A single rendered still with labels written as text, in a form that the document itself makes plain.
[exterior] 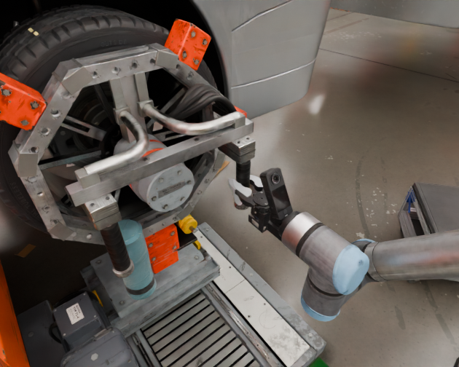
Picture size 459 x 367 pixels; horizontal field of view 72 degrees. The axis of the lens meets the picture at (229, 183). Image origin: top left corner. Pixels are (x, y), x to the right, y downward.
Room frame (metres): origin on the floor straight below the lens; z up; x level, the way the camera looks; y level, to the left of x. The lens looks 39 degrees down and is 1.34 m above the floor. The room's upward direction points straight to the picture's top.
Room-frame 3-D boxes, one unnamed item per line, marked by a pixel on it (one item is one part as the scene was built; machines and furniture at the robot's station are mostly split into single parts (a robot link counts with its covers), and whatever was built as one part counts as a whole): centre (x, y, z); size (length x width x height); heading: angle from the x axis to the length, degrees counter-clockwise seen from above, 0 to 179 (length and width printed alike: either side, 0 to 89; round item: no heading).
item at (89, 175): (0.55, 0.25, 1.03); 0.19 x 0.18 x 0.11; 38
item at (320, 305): (0.41, -0.22, 0.69); 0.12 x 0.09 x 0.12; 128
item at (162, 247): (0.74, 0.27, 0.48); 0.16 x 0.12 x 0.17; 38
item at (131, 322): (0.84, 0.35, 0.13); 0.50 x 0.36 x 0.10; 128
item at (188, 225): (0.86, 0.21, 0.51); 0.29 x 0.06 x 0.06; 38
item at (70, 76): (0.71, 0.24, 0.85); 0.54 x 0.07 x 0.54; 128
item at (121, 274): (0.42, 0.23, 0.83); 0.04 x 0.04 x 0.16
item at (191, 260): (0.84, 0.35, 0.32); 0.40 x 0.30 x 0.28; 128
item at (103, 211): (0.44, 0.25, 0.93); 0.09 x 0.05 x 0.05; 38
